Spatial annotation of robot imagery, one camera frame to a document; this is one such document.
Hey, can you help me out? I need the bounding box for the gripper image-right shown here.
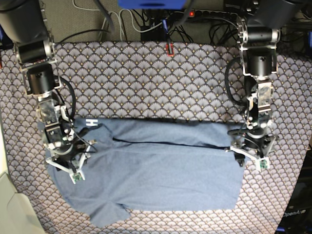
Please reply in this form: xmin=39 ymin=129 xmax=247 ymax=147
xmin=234 ymin=128 xmax=276 ymax=168

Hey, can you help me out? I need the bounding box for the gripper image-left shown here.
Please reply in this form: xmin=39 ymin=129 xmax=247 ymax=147
xmin=41 ymin=119 xmax=85 ymax=166

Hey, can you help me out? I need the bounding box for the blue grey T-shirt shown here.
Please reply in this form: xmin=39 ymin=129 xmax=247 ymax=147
xmin=47 ymin=119 xmax=244 ymax=227

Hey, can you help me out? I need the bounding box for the black OpenArm base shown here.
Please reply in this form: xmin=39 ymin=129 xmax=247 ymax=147
xmin=275 ymin=149 xmax=312 ymax=234

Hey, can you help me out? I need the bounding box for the fan patterned table cloth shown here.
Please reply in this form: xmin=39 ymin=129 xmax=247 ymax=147
xmin=0 ymin=42 xmax=312 ymax=234

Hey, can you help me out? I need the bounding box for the red black clamp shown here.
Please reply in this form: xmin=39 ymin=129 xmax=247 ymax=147
xmin=165 ymin=43 xmax=174 ymax=57

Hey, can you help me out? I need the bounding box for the black power strip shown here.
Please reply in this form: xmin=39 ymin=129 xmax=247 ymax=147
xmin=187 ymin=9 xmax=237 ymax=21

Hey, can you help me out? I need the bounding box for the blue box overhead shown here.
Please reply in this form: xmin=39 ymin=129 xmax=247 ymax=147
xmin=118 ymin=0 xmax=186 ymax=9

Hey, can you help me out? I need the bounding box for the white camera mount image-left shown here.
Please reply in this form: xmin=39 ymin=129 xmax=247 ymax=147
xmin=45 ymin=139 xmax=97 ymax=184

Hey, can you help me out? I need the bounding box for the white cable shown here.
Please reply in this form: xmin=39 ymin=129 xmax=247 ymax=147
xmin=72 ymin=0 xmax=163 ymax=41

